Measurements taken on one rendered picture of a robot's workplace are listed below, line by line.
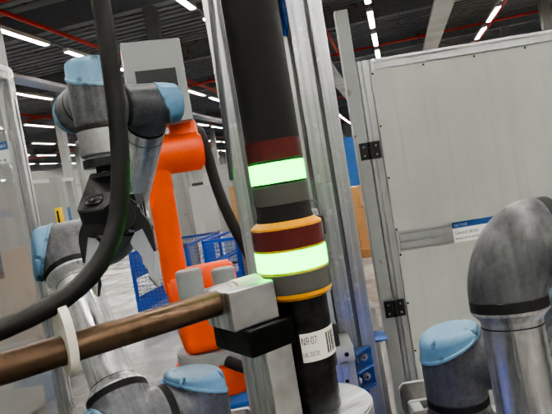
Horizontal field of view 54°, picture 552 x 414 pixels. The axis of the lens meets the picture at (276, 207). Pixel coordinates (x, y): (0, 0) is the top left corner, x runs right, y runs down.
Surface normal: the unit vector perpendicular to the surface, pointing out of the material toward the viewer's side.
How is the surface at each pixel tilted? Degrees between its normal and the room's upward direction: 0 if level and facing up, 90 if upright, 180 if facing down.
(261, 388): 90
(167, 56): 90
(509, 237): 59
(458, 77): 91
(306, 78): 90
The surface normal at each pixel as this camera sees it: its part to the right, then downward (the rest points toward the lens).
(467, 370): -0.03, 0.02
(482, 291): -0.84, -0.04
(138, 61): 0.26, 0.01
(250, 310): 0.57, -0.05
